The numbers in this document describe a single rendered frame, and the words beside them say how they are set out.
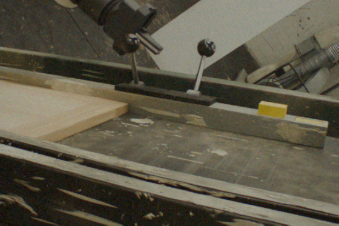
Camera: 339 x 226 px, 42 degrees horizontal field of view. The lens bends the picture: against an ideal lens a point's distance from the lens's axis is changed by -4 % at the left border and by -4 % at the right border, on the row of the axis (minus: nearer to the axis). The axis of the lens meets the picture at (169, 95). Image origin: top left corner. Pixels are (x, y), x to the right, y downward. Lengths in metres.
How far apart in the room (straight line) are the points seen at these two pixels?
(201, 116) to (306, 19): 8.06
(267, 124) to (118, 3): 0.39
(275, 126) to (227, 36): 3.71
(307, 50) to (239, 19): 2.14
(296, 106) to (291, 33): 7.86
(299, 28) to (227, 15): 4.52
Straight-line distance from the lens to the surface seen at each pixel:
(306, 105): 1.07
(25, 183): 0.43
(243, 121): 0.85
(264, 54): 9.02
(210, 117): 0.86
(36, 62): 1.33
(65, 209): 0.42
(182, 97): 0.87
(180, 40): 4.63
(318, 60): 6.27
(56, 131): 0.71
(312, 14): 8.88
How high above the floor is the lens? 1.75
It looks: 22 degrees down
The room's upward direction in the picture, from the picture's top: 57 degrees clockwise
